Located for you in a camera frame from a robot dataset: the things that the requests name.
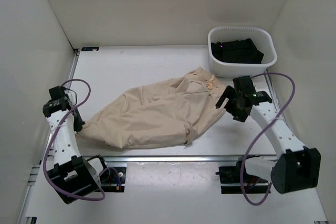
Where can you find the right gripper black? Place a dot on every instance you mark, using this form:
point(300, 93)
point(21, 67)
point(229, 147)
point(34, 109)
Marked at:
point(239, 115)

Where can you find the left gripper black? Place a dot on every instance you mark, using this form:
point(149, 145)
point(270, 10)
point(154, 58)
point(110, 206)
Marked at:
point(77, 125)

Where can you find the beige trousers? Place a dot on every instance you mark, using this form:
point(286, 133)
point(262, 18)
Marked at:
point(167, 113)

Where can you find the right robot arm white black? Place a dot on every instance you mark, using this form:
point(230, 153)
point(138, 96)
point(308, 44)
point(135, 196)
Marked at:
point(297, 166)

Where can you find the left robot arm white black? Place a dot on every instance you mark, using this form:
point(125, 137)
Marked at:
point(72, 176)

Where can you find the black trousers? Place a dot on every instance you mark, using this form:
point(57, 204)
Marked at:
point(237, 51)

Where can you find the white plastic basket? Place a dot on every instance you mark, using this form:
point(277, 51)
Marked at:
point(262, 40)

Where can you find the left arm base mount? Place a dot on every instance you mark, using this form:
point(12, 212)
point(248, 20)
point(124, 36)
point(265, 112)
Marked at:
point(113, 178)

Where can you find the black corner bracket label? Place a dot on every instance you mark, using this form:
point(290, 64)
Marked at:
point(89, 48)

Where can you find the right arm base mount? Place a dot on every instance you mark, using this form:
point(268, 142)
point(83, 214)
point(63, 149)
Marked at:
point(230, 181)

